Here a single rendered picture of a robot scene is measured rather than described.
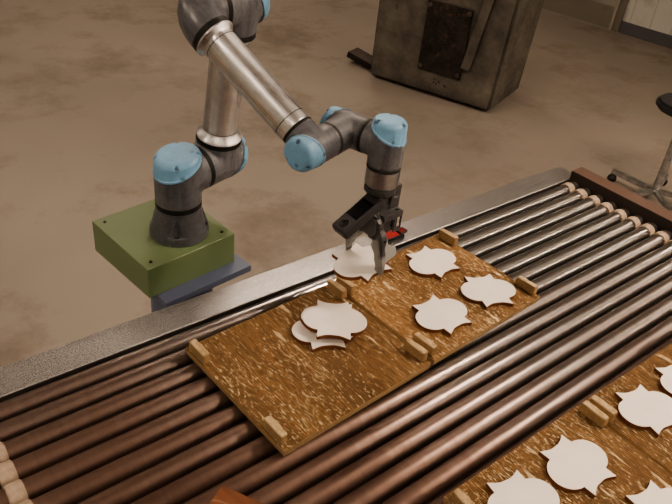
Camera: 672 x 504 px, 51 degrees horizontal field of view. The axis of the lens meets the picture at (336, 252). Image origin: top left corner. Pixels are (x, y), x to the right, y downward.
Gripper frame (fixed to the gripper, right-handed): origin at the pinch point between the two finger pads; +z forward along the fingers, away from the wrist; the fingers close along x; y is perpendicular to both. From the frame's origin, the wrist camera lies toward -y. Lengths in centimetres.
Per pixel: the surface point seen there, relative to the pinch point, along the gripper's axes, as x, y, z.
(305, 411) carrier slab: -20.7, -31.4, 12.6
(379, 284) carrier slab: 2.1, 10.2, 11.8
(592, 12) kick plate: 306, 626, 82
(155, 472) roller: -15, -62, 15
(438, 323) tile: -17.8, 10.4, 10.7
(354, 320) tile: -7.7, -7.5, 8.8
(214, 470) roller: -21, -53, 15
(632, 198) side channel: -10, 110, 8
